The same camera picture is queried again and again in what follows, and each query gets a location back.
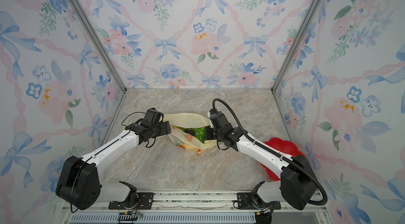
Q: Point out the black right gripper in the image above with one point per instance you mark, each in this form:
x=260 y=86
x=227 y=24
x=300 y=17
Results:
x=207 y=129

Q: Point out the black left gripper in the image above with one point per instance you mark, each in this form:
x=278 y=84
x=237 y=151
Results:
x=166 y=128

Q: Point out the yellow printed plastic bag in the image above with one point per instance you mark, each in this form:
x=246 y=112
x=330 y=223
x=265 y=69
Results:
x=186 y=141

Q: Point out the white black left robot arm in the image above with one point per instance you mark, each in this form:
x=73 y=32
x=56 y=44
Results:
x=79 y=182

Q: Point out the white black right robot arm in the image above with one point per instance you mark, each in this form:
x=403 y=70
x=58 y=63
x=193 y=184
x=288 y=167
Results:
x=296 y=184

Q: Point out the green grape bunch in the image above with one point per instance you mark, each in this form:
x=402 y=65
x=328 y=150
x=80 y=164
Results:
x=198 y=133

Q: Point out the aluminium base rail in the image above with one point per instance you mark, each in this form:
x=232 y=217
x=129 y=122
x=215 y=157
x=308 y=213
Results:
x=194 y=207

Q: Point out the aluminium corner post left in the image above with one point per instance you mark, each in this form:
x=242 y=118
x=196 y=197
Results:
x=92 y=34

